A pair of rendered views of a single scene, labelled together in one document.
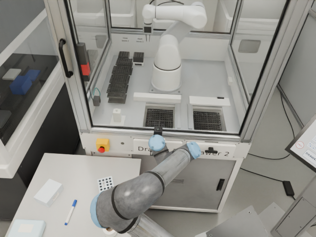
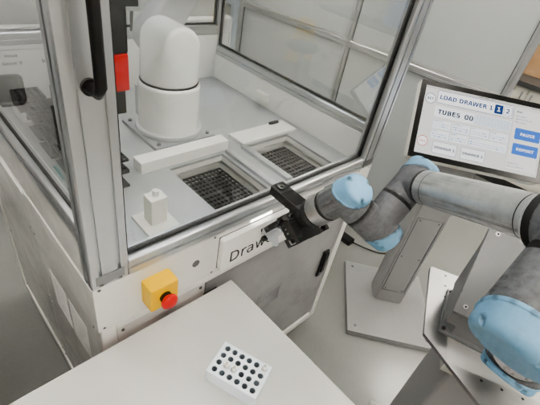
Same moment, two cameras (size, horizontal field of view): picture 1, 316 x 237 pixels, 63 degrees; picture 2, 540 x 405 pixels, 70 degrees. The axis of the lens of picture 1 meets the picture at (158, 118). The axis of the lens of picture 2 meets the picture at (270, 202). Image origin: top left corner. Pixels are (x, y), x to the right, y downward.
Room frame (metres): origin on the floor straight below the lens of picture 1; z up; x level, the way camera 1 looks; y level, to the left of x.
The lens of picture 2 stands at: (0.48, 0.65, 1.61)
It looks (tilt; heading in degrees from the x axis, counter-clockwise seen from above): 36 degrees down; 308
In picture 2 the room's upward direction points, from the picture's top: 12 degrees clockwise
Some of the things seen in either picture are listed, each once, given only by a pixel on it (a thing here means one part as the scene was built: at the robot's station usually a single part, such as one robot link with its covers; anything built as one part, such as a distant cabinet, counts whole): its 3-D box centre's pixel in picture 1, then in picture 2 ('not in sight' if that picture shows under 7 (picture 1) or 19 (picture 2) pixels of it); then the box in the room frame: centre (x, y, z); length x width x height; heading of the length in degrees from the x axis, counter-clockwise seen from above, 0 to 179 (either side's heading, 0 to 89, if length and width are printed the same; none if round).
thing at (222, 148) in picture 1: (209, 150); not in sight; (1.00, -0.32, 0.87); 0.29 x 0.02 x 0.11; 88
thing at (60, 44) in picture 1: (65, 60); (90, 31); (1.00, 0.43, 1.45); 0.05 x 0.03 x 0.19; 178
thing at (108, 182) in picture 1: (106, 188); (238, 373); (0.77, 0.27, 0.78); 0.12 x 0.08 x 0.04; 19
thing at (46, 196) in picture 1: (49, 193); not in sight; (0.72, 0.58, 0.79); 0.13 x 0.09 x 0.05; 159
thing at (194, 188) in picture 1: (164, 139); (177, 248); (1.48, -0.07, 0.40); 1.03 x 0.95 x 0.80; 88
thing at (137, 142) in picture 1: (157, 146); (260, 235); (1.01, 0.00, 0.87); 0.29 x 0.02 x 0.11; 88
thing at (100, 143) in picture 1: (102, 145); (161, 290); (1.00, 0.33, 0.88); 0.07 x 0.05 x 0.07; 88
